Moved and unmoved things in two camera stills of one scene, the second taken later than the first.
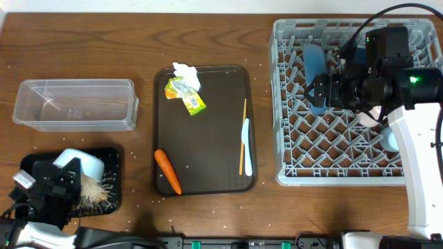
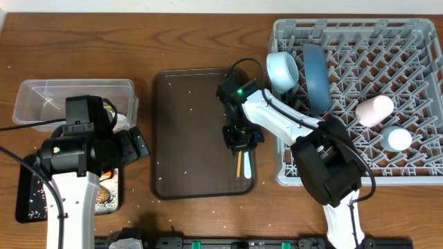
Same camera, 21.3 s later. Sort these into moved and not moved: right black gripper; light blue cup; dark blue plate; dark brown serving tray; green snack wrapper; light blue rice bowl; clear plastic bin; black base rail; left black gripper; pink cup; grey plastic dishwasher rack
Moved: light blue rice bowl; green snack wrapper; left black gripper; right black gripper
Not moved: black base rail; light blue cup; grey plastic dishwasher rack; dark blue plate; clear plastic bin; pink cup; dark brown serving tray
